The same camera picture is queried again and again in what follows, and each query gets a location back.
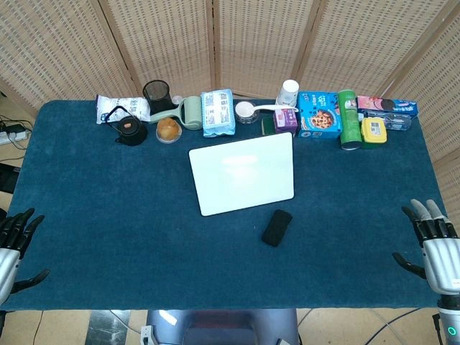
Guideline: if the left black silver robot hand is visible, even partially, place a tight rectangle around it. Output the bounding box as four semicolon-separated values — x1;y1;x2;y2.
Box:
0;207;51;305

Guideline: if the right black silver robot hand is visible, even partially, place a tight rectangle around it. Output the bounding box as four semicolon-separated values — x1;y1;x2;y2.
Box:
392;198;460;298

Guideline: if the black eraser block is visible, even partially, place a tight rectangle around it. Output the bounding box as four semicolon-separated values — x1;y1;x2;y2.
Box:
261;209;293;248

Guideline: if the white board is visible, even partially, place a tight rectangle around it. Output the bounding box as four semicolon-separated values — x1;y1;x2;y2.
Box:
188;132;295;217

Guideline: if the white power strip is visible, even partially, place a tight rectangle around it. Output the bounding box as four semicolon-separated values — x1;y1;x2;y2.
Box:
0;129;30;145

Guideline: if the blue fabric table mat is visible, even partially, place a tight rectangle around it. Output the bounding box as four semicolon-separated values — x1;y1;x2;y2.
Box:
0;98;449;312

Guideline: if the yellow lidded container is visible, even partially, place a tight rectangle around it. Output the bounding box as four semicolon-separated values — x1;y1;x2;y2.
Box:
360;116;389;150

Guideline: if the pink blue biscuit box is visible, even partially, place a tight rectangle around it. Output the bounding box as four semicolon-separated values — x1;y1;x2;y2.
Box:
356;95;419;119

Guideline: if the green chips can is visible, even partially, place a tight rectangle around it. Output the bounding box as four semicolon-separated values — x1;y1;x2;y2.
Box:
336;88;363;151

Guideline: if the blue cookie box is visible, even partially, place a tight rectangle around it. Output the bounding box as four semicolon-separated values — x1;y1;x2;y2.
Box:
297;90;343;140

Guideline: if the white blue snack bag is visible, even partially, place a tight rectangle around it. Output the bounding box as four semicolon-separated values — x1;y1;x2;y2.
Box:
96;93;152;126

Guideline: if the orange fruit jelly cup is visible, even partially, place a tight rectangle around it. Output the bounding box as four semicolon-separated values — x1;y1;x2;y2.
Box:
155;117;182;145

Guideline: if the small purple box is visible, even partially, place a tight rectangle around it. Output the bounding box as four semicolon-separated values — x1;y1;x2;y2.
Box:
273;109;300;134

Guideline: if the small dark green box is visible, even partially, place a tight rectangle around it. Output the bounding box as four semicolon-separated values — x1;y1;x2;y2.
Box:
260;116;277;137

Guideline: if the black mesh pen holder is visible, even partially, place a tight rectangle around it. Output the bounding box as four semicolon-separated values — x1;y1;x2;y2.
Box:
142;79;176;115

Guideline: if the grey robot torso base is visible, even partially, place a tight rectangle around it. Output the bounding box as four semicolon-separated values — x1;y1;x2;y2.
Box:
142;309;301;345

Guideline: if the white plastic spoon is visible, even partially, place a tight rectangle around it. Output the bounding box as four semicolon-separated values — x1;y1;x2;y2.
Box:
247;103;299;116

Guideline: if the pale green lint roller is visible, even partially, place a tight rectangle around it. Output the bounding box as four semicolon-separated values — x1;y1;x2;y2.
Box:
149;96;203;131

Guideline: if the clear round powder container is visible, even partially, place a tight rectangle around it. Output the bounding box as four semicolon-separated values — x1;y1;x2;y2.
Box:
234;101;260;125

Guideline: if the light blue tissue pack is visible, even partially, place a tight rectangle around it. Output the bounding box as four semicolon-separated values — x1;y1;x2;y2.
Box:
200;88;237;139

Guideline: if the woven wooden folding screen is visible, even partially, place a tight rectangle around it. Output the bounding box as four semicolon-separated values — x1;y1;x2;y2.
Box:
0;0;460;231

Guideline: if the black teapot with handle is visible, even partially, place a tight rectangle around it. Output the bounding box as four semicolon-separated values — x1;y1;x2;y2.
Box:
106;106;149;147

